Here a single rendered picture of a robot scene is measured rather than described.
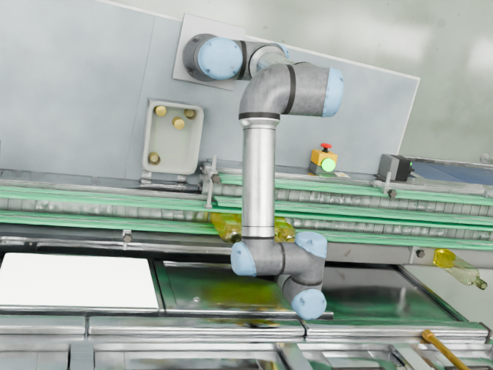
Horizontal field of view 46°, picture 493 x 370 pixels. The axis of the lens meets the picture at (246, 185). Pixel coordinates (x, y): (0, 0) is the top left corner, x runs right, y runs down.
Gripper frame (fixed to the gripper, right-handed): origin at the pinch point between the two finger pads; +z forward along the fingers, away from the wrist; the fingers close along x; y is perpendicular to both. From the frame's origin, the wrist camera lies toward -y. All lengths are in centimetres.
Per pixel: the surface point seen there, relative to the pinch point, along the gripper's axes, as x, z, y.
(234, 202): 6.2, 22.5, -3.4
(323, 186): 14.0, 23.6, 26.0
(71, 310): -14, -14, -50
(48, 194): 3, 24, -59
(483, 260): -11, 29, 101
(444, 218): 7, 22, 74
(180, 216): -2.2, 29.6, -18.3
